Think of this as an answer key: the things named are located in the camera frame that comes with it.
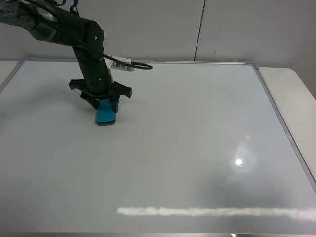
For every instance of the blue whiteboard eraser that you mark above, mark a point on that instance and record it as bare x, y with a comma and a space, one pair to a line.
105, 114

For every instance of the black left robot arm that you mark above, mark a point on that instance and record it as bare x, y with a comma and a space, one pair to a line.
54, 25

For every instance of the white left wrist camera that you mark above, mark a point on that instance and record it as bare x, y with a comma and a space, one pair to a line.
119, 66

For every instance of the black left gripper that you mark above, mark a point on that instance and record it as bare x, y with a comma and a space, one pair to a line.
97, 81

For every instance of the white whiteboard with aluminium frame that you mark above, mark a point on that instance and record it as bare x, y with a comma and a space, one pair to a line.
197, 148

